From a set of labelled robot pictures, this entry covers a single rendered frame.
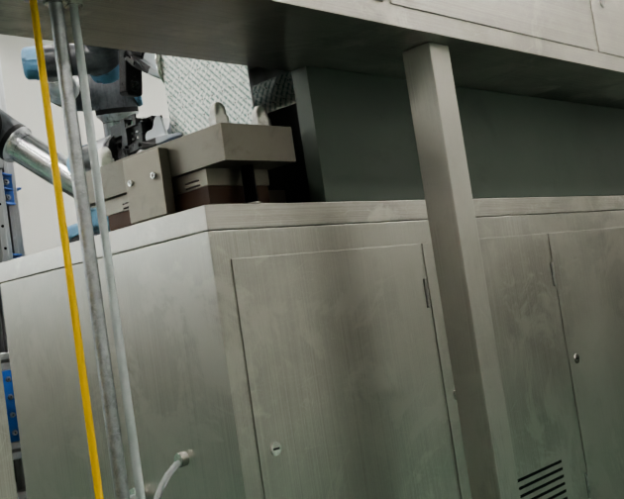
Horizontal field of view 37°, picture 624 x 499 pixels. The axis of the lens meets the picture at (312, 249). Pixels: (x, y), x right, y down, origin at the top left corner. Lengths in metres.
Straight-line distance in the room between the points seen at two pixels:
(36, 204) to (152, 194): 4.31
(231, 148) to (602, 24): 1.00
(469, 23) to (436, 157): 0.25
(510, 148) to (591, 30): 0.30
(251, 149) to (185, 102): 0.37
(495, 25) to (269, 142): 0.49
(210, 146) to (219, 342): 0.31
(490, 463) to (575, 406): 0.65
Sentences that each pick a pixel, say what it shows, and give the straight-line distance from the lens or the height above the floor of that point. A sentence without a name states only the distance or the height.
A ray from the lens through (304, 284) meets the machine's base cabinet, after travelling 1.51.
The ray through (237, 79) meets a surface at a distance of 1.73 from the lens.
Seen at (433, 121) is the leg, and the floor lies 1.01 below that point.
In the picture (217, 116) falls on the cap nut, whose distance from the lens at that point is 1.50.
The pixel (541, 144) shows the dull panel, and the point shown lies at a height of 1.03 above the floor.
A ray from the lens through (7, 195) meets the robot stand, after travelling 2.71.
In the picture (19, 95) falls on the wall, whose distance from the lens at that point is 5.99.
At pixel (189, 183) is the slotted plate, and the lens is 1.54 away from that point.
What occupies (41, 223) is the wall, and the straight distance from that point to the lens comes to 5.85.
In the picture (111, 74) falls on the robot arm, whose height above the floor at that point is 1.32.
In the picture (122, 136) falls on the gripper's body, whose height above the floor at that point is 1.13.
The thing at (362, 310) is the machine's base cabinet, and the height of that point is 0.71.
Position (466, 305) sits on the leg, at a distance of 1.57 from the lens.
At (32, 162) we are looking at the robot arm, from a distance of 2.26.
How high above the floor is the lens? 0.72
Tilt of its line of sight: 4 degrees up
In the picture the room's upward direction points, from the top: 8 degrees counter-clockwise
